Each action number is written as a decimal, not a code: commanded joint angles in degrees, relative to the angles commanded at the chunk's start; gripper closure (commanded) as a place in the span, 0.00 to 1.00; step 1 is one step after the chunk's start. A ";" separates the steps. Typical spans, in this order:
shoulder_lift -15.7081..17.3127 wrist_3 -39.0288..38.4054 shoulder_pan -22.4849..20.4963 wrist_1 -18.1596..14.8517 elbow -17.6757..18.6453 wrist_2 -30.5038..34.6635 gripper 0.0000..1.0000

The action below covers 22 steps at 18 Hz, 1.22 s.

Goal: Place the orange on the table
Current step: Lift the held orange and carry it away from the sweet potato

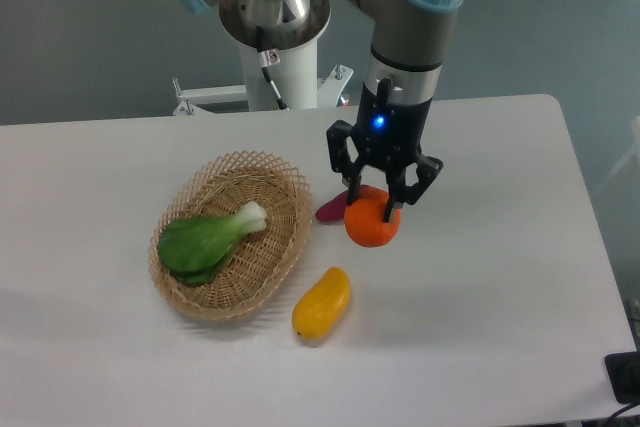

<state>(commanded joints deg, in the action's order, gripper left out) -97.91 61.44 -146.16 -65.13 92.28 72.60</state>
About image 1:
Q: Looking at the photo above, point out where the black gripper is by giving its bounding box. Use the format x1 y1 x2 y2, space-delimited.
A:
326 77 445 224

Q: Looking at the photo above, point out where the orange fruit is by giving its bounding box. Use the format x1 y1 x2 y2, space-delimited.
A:
344 196 402 248

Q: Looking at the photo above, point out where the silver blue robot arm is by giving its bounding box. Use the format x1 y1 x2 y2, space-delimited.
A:
182 0 463 222

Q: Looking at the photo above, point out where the purple sweet potato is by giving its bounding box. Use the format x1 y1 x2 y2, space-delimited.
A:
315 185 388 223

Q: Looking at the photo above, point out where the yellow mango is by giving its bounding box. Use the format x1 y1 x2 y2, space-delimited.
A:
291 266 352 341

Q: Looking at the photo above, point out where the woven wicker basket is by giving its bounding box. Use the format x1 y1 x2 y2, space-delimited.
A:
147 149 315 321

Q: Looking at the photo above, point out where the green bok choy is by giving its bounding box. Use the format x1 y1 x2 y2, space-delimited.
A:
156 201 268 286

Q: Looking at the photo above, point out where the black device at table edge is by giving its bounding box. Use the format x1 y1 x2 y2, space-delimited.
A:
604 351 639 404

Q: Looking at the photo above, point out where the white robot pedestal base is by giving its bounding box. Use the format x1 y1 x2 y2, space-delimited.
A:
173 39 353 116

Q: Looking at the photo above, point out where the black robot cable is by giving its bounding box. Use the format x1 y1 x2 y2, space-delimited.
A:
255 26 291 111

